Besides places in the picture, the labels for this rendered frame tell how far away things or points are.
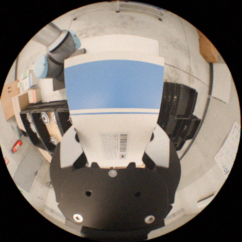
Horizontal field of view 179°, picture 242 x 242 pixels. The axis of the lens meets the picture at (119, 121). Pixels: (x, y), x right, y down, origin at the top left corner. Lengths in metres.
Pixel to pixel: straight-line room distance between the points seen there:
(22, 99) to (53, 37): 0.73
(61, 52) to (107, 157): 0.40
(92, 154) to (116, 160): 0.05
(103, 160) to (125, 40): 0.63
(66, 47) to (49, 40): 0.09
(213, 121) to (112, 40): 2.80
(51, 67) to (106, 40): 0.38
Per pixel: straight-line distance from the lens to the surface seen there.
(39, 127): 0.71
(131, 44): 0.60
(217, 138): 2.78
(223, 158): 2.82
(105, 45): 0.59
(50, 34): 0.35
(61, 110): 0.40
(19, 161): 3.63
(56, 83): 0.63
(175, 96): 0.97
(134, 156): 0.15
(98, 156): 0.15
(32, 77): 0.87
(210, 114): 2.83
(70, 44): 0.39
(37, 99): 0.86
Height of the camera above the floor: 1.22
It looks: 61 degrees down
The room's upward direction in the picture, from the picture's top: 176 degrees clockwise
